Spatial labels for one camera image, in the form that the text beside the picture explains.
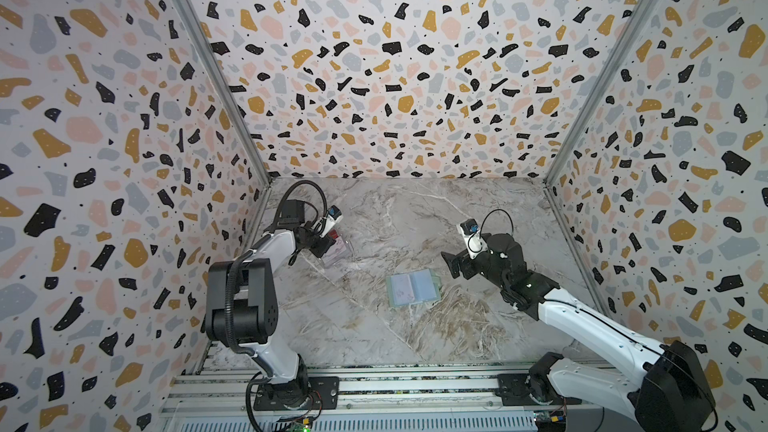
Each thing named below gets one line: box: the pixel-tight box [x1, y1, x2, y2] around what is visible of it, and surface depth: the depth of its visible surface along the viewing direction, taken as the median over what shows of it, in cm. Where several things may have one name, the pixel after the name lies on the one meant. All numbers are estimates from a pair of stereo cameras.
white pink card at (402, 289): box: [390, 274, 415, 305], surface depth 94 cm
